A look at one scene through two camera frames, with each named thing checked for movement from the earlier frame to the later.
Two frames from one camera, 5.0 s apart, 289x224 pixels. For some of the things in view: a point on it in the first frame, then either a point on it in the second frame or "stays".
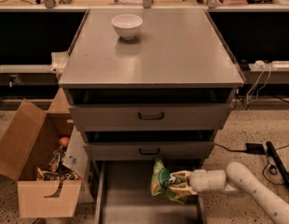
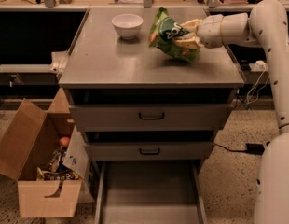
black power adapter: (254, 147) stays
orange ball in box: (64, 141) stays
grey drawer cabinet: (161, 96) stays
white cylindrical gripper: (199, 181) -> (210, 29)
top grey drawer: (152, 118) stays
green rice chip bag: (159, 179) -> (163, 33)
